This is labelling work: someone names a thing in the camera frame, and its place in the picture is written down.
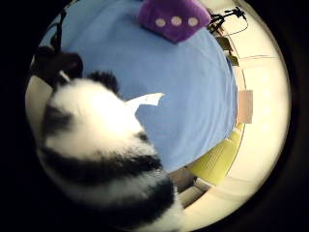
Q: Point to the black and white soft toy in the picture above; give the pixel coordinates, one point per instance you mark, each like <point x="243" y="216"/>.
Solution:
<point x="96" y="141"/>

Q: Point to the purple plush die white dots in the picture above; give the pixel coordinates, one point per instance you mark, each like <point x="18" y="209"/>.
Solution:
<point x="174" y="16"/>

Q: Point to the blue table cloth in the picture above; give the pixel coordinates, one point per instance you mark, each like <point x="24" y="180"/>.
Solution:
<point x="186" y="90"/>

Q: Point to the dark green box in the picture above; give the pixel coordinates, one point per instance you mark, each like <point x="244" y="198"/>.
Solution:
<point x="224" y="43"/>
<point x="233" y="60"/>

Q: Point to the yellow-green sheet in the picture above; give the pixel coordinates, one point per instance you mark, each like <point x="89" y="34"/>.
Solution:
<point x="217" y="159"/>

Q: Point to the beige card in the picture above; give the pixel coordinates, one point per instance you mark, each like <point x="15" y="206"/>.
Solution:
<point x="245" y="106"/>

